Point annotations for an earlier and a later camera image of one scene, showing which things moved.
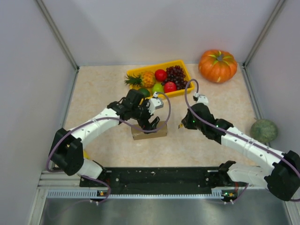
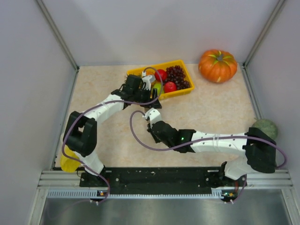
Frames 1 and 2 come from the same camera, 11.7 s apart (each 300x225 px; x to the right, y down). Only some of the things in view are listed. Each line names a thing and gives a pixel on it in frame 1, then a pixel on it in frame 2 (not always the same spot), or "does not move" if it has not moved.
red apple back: [161, 75] does not move
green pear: [158, 87] does not move
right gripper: [187, 121] → [153, 129]
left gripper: [145, 118] → [152, 102]
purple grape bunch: [175, 74] does not move
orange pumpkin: [218, 66] does not move
